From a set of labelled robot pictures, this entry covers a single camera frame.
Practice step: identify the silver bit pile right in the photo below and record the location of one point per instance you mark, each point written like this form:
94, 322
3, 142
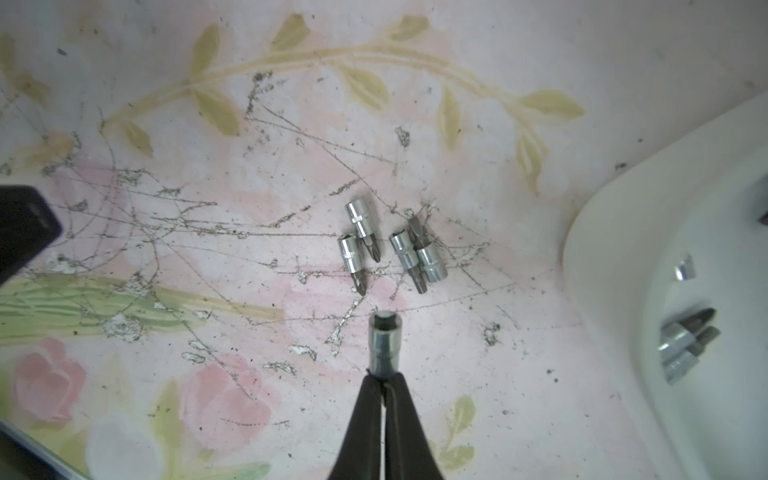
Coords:
432, 263

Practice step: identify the silver bit phillips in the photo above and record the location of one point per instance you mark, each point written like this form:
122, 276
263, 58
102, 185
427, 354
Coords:
353, 261
361, 219

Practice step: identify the silver socket bit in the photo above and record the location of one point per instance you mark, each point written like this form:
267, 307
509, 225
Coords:
385, 332

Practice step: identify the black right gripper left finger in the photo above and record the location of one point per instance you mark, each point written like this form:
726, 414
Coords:
359, 457

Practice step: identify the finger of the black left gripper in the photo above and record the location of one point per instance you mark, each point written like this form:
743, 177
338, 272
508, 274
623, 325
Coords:
28, 226

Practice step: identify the silver bit pile centre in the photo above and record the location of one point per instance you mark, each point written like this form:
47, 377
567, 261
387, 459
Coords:
404, 248

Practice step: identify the aluminium mounting rail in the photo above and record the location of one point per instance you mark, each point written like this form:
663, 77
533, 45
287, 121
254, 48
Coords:
25, 458

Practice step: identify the silver bit pile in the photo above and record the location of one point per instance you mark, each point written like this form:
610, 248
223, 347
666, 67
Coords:
404, 248
432, 263

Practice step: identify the silver bit box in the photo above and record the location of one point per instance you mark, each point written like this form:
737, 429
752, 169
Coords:
682, 333
685, 269

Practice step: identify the white plastic storage box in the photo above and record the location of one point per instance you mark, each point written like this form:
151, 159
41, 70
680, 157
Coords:
704, 195

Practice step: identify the silver bit phillips left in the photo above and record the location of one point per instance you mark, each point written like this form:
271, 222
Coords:
353, 261

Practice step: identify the silver bit dark pointed tip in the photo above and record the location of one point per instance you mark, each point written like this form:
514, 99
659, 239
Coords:
680, 365

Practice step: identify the silver bit phillips upper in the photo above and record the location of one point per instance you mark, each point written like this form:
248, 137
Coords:
361, 219

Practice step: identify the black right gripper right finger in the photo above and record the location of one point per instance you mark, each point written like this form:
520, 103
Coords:
406, 449

